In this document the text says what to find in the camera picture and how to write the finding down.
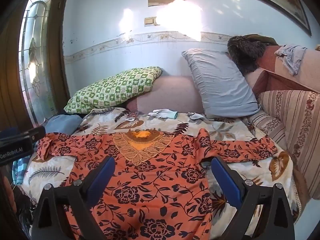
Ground grey pillow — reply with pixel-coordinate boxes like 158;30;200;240
181;48;262;119

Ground leaf print blanket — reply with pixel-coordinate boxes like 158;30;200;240
24;107;300;240

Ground striped floral sofa cushion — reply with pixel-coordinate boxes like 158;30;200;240
247;90;320;200

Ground wooden door with leaded glass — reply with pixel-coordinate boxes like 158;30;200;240
0;0;73;135

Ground red-brown sofa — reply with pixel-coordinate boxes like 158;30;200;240
244;44;320;98

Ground pink bolster cushion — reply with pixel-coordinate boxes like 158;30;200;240
126;75;208;115

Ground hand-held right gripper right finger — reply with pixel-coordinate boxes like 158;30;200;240
211;156;295;240

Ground blue pillow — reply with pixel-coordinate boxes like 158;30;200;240
45;114;83;135

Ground white glove with mint cuff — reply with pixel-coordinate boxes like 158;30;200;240
148;109;178;120

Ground teal striped cloth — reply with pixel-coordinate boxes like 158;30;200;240
12;155;32;186

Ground crumpled grey cloth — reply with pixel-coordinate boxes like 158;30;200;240
274;44;307;76

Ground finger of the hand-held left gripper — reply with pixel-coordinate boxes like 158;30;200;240
25;126;46;141

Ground green checked pillow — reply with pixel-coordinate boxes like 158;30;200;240
64;66;163;114

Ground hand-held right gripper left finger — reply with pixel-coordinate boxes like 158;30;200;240
31;156;116;240

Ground small grey sock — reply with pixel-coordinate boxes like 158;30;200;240
187;112;207;121

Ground orange floral shirt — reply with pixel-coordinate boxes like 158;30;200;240
37;127;278;240

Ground olive green cloth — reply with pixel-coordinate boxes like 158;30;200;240
241;34;278;45

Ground dark furry cushion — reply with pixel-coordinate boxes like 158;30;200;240
227;35;269;74

